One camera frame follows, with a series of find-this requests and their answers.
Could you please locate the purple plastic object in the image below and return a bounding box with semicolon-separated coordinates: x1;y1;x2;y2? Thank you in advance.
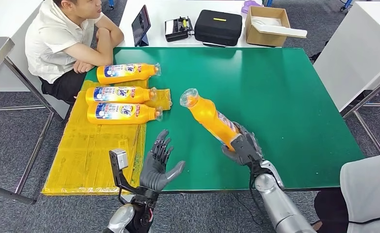
241;0;264;14

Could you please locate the black tablet with blue stand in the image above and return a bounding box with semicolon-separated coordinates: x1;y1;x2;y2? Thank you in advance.
131;4;152;48

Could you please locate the person's right hand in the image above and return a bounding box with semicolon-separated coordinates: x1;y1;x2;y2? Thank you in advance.
95;27;110;40

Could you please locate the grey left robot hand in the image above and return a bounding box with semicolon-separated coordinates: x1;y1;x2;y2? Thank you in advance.
139;129;187;193

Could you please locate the black bag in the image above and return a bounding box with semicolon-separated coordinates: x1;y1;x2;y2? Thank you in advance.
309;40;331;63

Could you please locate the white table with side panel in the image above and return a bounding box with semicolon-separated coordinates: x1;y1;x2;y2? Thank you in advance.
0;0;70;120

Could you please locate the green table mat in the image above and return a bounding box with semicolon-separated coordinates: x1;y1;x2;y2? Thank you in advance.
84;47;366;191

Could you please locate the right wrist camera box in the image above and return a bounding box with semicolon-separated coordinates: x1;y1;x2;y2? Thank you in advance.
230;133;258;162

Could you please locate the person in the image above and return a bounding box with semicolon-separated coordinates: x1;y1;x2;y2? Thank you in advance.
311;150;380;233
24;0;125;104

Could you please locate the yellow plastic sheet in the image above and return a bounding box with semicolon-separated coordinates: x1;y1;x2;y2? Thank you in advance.
41;80;173;196

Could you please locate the white foam board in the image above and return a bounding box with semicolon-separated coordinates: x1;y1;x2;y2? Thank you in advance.
251;16;309;39

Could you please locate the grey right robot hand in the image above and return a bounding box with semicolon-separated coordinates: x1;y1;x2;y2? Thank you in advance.
221;121;265;166

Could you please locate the orange detergent bottle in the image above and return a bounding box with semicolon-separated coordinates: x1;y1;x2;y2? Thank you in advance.
96;63;162;85
179;88;242;152
85;86;159;106
86;102;164;125

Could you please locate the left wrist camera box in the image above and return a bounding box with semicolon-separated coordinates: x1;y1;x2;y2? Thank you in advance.
108;148;160;202

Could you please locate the brown cardboard box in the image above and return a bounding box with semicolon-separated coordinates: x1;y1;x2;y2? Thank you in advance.
244;5;292;48

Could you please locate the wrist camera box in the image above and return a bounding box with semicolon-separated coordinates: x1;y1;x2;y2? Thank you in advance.
108;148;160;202
230;133;258;162

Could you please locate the black hard carry case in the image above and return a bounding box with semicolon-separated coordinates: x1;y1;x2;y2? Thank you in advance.
193;9;243;48

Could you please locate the thin black cable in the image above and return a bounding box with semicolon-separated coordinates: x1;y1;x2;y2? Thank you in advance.
232;192;265;226

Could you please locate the person's left hand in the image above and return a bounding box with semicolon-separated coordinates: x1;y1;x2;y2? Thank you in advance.
72;60;96;74

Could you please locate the white table with metal legs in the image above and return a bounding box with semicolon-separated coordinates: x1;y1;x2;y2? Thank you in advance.
312;0;380;156

